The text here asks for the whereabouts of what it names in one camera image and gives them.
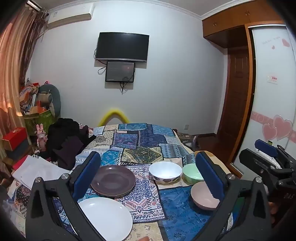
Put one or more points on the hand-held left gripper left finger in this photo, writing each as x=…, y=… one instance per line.
x=86, y=176

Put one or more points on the yellow foam arch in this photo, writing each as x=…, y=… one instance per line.
x=113, y=112

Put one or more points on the pile of black clothes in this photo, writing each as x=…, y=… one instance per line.
x=67, y=139

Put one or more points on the dark blue box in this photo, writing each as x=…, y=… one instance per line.
x=18, y=150

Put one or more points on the green cardboard box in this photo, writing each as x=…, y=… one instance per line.
x=46, y=120

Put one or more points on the brown plate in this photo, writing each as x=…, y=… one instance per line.
x=113, y=179

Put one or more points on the white air conditioner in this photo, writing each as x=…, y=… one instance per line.
x=69, y=16

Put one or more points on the wooden overhead cabinet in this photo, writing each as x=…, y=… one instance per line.
x=231, y=20

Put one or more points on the white folded cloth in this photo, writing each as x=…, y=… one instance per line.
x=39, y=170

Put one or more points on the green bowl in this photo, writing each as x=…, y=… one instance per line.
x=190, y=173

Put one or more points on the pink bowl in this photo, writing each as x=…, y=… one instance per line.
x=203, y=199

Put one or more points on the small black wall monitor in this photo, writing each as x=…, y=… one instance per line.
x=120, y=71

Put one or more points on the brown wooden door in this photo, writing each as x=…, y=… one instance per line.
x=235, y=104

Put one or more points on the person's right hand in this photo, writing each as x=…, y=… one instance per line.
x=273, y=212

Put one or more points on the orange brown curtain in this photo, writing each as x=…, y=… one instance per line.
x=16, y=69

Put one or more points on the white plate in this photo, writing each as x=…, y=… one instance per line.
x=104, y=217

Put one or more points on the grey neck pillow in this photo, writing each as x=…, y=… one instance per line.
x=56, y=97

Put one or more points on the pink rabbit toy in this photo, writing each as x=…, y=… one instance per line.
x=41, y=135

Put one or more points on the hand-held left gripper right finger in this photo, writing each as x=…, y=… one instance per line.
x=210, y=178

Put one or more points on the white dotted bowl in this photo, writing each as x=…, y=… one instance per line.
x=165, y=170

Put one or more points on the white heart-sticker sliding door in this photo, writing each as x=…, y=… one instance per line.
x=272, y=104

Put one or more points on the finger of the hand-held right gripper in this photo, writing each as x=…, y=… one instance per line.
x=256, y=163
x=266, y=147

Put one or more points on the black wall television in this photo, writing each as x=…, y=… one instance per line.
x=122, y=46

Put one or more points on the patchwork patterned blanket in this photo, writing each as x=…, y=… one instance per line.
x=143, y=143

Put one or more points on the red box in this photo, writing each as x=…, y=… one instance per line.
x=13, y=135

